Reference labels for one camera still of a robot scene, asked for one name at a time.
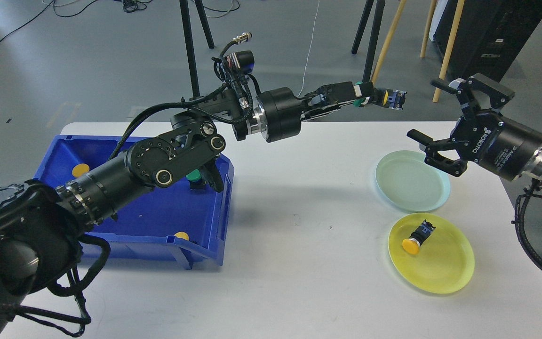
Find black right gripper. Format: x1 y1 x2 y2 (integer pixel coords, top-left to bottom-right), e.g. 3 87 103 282
406 73 542 181

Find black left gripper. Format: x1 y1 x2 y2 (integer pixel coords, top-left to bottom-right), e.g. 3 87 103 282
257 81 375 143

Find yellow push button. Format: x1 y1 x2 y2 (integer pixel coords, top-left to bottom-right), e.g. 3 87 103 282
401 220 436 255
71 163 90 178

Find green push button front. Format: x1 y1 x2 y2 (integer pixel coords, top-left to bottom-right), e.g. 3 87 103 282
353 82 407 110

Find green push button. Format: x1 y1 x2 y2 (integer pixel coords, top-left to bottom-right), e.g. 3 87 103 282
185 169 207 191
353 82 407 110

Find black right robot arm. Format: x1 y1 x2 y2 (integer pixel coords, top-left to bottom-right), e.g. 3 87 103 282
407 73 542 270

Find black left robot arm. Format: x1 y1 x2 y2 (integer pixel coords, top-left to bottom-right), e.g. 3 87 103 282
0 32 390 337

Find light green plate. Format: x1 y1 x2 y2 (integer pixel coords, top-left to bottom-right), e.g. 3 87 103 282
375 150 451 212

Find yellow plate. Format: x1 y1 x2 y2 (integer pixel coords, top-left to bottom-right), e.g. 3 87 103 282
387 213 475 294

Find green push button back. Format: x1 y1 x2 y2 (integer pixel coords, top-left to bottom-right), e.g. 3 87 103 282
185 169 207 191

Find yellow push button front edge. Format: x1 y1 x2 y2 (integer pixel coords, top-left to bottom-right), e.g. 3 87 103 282
173 232 197 244

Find black box cabinet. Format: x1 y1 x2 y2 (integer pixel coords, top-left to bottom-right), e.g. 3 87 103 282
447 0 542 82

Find black tripod right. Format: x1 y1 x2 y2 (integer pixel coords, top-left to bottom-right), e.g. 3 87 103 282
351 0 386 82

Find black tripod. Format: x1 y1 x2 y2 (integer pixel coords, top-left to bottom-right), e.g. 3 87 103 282
351 0 386 82
179 0 215 98

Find wooden stand legs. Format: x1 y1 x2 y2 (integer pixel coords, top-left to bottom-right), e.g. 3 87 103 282
370 0 464 103

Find black tripod left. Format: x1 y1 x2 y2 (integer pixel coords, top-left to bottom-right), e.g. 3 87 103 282
179 0 215 98

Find blue plastic bin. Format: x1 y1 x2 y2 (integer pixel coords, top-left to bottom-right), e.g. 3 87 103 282
34 135 234 269

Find white cable with plug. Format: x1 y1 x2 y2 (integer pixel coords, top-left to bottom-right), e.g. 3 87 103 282
297 0 321 97

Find black floor cables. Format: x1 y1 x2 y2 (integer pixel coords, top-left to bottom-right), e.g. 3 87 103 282
0 0 241 76

